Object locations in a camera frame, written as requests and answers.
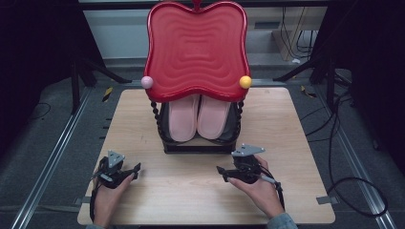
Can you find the light wooden board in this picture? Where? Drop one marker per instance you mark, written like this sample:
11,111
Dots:
286,41

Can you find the black metal stand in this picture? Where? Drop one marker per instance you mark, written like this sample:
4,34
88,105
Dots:
329,82
75,86

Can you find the pink slipper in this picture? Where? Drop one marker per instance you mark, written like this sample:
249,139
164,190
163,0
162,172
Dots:
183,120
212,117

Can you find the metal floor rail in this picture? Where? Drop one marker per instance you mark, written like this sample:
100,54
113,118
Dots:
356,165
54,159

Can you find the person's left hand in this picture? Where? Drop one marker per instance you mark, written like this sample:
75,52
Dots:
106,203

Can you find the red and black shoe rack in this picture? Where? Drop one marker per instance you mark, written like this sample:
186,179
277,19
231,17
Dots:
196,51

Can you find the yellow and black tape strip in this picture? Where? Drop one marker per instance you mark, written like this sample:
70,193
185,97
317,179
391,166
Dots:
308,92
107,94

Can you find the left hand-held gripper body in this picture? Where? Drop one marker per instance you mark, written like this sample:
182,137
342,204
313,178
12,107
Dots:
110,173

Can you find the person's right hand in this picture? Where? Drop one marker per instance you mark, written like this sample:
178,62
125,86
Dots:
264,194

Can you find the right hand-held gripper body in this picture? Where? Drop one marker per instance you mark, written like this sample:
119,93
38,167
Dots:
248,168

